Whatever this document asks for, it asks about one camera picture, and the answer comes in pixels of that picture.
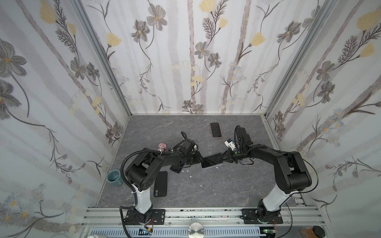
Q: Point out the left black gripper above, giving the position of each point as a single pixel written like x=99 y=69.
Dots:
x=198 y=158

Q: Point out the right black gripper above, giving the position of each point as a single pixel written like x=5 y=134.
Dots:
x=226 y=157

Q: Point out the blue-edged phone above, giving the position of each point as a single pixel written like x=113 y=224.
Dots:
x=176 y=168

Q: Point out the light blue phone case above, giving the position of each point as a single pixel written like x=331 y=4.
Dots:
x=205 y=165

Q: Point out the pink phone case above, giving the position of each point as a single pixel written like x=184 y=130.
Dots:
x=215 y=130

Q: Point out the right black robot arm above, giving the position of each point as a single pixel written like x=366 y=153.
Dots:
x=290 y=171

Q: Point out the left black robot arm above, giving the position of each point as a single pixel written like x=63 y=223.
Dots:
x=141 y=169

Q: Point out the black phone case near left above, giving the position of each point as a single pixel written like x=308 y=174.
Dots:
x=161 y=184

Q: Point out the small pink figurine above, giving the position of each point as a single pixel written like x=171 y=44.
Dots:
x=162 y=147

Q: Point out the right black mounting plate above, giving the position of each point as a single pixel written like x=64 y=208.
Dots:
x=253 y=216

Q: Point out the black mounting plate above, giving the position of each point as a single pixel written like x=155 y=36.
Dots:
x=154 y=216
x=253 y=216

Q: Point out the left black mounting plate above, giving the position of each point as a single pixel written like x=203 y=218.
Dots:
x=154 y=216

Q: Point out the round silver knob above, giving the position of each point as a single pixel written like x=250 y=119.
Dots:
x=196 y=230

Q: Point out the teal ceramic cup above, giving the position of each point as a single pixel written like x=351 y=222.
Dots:
x=114 y=178

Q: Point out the brown box with black knob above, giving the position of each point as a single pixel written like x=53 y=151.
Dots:
x=313 y=232

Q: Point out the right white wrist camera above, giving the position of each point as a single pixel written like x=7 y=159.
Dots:
x=230 y=144

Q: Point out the white slotted cable duct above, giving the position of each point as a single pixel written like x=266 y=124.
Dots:
x=178 y=232

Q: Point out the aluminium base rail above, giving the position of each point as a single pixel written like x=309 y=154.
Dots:
x=294 y=219

